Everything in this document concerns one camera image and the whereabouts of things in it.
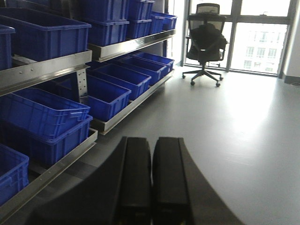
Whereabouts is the steel storage rack near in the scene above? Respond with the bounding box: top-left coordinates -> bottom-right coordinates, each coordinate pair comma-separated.
0,50 -> 98,224

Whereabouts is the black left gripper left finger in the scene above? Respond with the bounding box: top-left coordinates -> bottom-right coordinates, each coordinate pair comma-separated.
25,137 -> 151,225

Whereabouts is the blue crate lower far rack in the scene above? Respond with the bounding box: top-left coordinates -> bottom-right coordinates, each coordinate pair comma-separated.
87,75 -> 131,121

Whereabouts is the steel storage rack far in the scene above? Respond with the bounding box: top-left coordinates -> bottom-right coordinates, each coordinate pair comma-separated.
88,29 -> 176,135

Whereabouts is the black mesh office chair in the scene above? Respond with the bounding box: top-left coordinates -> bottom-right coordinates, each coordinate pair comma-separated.
182,3 -> 227,87

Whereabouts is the steel storage rack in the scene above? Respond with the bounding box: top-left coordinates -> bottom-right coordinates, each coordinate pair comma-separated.
0,50 -> 98,224
88,29 -> 176,135

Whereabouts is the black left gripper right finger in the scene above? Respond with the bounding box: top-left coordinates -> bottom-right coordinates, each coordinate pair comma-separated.
152,137 -> 243,225

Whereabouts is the stacked blue crate lower rack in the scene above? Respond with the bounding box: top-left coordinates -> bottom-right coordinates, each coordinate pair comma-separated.
0,88 -> 93,165

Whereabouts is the blue crate bottom left corner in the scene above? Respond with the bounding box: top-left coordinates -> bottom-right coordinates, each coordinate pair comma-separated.
0,144 -> 29,205

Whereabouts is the large blue crate upper rack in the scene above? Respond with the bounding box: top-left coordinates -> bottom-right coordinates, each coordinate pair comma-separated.
0,7 -> 91,61

